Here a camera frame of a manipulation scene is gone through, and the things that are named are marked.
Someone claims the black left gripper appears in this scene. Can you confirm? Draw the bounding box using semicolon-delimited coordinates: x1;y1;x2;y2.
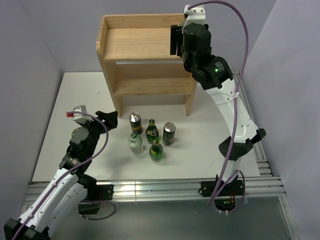
78;111;118;156

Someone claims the clear water bottle front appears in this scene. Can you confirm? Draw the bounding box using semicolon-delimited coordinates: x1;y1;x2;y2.
128;132;144;154

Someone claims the green glass bottle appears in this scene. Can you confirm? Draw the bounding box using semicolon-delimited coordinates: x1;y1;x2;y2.
145;119;159;144
149;138;164;162

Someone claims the green glass bottle front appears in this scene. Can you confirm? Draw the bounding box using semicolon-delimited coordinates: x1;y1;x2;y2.
149;138;164;162

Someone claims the black beverage can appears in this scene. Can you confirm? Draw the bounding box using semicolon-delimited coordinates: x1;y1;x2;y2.
129;112;143;135
162;122;176;146

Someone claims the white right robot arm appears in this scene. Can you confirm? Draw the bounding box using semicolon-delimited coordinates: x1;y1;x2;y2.
170;23;266;195

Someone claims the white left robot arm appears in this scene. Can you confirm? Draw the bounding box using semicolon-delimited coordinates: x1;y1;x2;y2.
4;105;118;240

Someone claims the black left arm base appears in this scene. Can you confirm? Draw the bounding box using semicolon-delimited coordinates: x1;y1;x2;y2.
78;184;114;216

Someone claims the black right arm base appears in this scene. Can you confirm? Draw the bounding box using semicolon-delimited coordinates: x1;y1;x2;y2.
197;170;247;216

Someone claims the wooden two-tier shelf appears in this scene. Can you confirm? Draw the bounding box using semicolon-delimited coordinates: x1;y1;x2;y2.
96;13;197;116

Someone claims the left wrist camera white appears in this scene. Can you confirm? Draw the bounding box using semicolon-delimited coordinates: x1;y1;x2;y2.
66;105;93;124

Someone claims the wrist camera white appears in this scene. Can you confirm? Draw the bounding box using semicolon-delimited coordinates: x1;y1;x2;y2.
66;105;93;124
183;4;206;27

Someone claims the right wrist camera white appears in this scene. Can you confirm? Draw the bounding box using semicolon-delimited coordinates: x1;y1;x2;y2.
183;4;206;27

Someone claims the aluminium rail frame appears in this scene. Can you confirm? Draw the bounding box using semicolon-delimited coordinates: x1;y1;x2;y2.
19;71;301;240

